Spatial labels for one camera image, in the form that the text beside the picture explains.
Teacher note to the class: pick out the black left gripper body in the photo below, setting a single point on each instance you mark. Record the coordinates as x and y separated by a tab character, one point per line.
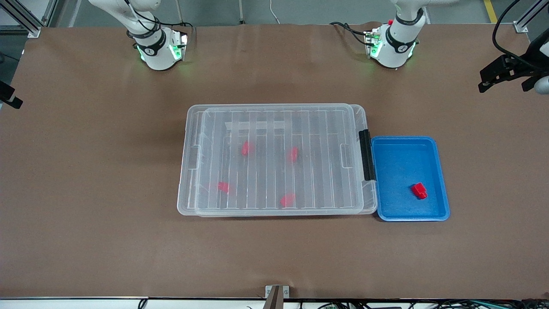
533	57

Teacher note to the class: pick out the red toy block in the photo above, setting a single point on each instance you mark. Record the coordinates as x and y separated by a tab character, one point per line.
419	190
223	187
294	154
245	149
287	200

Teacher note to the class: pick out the clear ribbed box lid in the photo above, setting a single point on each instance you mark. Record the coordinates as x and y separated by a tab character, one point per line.
274	176

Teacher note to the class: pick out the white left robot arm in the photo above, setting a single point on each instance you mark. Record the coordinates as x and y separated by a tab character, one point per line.
396	43

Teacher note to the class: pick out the black box latch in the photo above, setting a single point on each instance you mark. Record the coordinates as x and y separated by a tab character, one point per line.
367	154

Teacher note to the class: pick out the clear plastic storage box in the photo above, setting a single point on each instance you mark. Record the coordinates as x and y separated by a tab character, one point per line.
371	201

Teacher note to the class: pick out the blue plastic tray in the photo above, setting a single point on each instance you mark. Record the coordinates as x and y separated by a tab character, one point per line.
399	171

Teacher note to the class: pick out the brown table cover mat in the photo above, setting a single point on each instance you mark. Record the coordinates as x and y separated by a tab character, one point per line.
85	236

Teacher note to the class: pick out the aluminium frame profile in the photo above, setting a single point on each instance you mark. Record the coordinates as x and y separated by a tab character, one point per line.
25	19
529	17

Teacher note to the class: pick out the metal table edge bracket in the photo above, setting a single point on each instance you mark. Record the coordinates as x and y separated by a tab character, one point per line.
276	294

